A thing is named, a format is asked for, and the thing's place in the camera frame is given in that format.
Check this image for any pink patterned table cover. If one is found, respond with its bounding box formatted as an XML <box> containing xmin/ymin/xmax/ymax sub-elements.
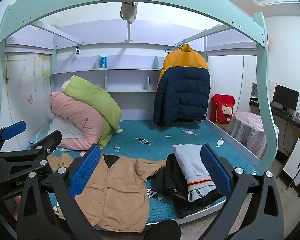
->
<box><xmin>226</xmin><ymin>112</ymin><xmax>279</xmax><ymax>159</ymax></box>

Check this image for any dark cloth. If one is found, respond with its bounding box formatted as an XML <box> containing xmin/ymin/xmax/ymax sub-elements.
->
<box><xmin>144</xmin><ymin>219</ymin><xmax>182</xmax><ymax>240</ymax></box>

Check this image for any teal patterned bed mat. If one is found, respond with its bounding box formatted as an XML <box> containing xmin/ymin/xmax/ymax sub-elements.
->
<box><xmin>27</xmin><ymin>119</ymin><xmax>259</xmax><ymax>224</ymax></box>

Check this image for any white door cabinet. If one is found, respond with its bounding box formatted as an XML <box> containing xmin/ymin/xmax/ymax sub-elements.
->
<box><xmin>282</xmin><ymin>131</ymin><xmax>300</xmax><ymax>197</ymax></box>

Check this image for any lavender headboard shelf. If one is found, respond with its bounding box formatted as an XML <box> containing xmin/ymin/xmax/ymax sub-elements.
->
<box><xmin>50</xmin><ymin>42</ymin><xmax>165</xmax><ymax>93</ymax></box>

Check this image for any black computer monitor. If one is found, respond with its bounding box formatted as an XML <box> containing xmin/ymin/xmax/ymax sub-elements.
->
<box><xmin>272</xmin><ymin>84</ymin><xmax>300</xmax><ymax>112</ymax></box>

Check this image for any light blue pillow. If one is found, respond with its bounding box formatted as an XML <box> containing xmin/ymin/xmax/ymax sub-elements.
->
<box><xmin>29</xmin><ymin>125</ymin><xmax>53</xmax><ymax>145</ymax></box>

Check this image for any red cartoon bag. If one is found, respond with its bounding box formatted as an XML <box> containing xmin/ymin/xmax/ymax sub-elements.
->
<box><xmin>211</xmin><ymin>94</ymin><xmax>235</xmax><ymax>124</ymax></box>

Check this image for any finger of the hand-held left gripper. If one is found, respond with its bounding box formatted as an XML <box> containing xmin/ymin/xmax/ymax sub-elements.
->
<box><xmin>0</xmin><ymin>120</ymin><xmax>27</xmax><ymax>153</ymax></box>
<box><xmin>0</xmin><ymin>130</ymin><xmax>63</xmax><ymax>174</ymax></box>

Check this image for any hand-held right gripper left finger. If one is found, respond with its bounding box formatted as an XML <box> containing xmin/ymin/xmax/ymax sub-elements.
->
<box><xmin>16</xmin><ymin>144</ymin><xmax>103</xmax><ymax>240</ymax></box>

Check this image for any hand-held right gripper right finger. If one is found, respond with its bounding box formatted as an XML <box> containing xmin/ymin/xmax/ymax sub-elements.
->
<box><xmin>200</xmin><ymin>144</ymin><xmax>285</xmax><ymax>240</ymax></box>

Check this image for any tan button cardigan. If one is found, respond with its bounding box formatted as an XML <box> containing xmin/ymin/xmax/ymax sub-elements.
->
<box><xmin>47</xmin><ymin>152</ymin><xmax>168</xmax><ymax>233</ymax></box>

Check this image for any white pillow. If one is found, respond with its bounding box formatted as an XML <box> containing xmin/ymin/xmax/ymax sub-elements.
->
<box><xmin>47</xmin><ymin>115</ymin><xmax>85</xmax><ymax>139</ymax></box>

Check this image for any black clothing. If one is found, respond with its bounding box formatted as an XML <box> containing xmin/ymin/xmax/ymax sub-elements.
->
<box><xmin>150</xmin><ymin>154</ymin><xmax>228</xmax><ymax>219</ymax></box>

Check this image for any dark desk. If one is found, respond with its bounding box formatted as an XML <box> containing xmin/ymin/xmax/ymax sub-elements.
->
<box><xmin>249</xmin><ymin>97</ymin><xmax>300</xmax><ymax>134</ymax></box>

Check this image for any green quilt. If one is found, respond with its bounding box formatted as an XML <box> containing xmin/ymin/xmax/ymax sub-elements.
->
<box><xmin>64</xmin><ymin>76</ymin><xmax>123</xmax><ymax>148</ymax></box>

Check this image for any grey garment hanging overhead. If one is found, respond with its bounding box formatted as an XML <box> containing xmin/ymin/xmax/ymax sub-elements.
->
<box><xmin>119</xmin><ymin>1</ymin><xmax>138</xmax><ymax>24</ymax></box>

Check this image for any clothes hanger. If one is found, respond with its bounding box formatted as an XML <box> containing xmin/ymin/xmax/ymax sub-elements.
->
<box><xmin>165</xmin><ymin>42</ymin><xmax>190</xmax><ymax>54</ymax></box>

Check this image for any white wardrobe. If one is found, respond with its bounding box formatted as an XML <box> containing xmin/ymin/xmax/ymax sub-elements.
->
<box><xmin>206</xmin><ymin>36</ymin><xmax>258</xmax><ymax>113</ymax></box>

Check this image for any grey garment with orange stripe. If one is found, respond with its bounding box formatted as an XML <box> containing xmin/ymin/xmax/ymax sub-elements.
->
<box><xmin>172</xmin><ymin>144</ymin><xmax>214</xmax><ymax>202</ymax></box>

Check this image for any yellow and navy puffer jacket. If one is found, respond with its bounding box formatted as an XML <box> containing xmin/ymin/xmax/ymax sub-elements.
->
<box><xmin>153</xmin><ymin>44</ymin><xmax>211</xmax><ymax>127</ymax></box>

